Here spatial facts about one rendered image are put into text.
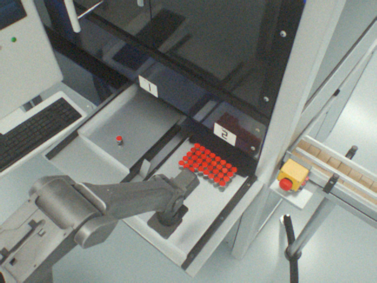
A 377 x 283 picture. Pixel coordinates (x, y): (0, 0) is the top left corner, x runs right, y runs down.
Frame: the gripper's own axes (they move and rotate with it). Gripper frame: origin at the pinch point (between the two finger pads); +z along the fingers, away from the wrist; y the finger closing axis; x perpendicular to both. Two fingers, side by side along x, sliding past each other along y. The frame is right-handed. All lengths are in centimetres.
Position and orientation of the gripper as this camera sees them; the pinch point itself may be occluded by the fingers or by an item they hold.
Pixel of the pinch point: (169, 227)
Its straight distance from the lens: 112.7
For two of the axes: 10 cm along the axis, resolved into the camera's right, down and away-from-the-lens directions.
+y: 6.2, -6.6, 4.1
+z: 0.1, 5.3, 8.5
